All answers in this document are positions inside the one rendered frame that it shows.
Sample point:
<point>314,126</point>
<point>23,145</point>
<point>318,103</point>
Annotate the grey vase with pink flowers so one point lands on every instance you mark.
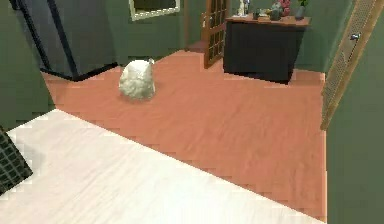
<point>279,9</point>

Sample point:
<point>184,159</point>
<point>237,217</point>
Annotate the white fluffy floor cushion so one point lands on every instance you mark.
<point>136,80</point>

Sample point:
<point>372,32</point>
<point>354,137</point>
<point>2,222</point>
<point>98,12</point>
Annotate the brown wooden glass-pane door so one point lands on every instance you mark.
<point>214,31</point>

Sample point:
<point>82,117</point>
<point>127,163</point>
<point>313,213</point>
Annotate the black cabinet with wooden top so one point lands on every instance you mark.
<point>263,50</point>

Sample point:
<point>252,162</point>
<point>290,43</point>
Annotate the white statuette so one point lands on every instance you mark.
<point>241,9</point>

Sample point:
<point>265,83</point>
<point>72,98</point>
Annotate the small dark green cup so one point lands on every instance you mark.
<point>256,14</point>

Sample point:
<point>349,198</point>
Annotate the dark grey black-framed wardrobe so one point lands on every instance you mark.
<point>73,36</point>

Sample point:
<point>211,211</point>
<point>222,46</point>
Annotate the grey pot with green plant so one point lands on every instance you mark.
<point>300,10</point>

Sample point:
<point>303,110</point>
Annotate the tan perforated room door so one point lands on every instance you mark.
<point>350,60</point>

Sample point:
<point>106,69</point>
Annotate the white framed wall picture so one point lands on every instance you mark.
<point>153,11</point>

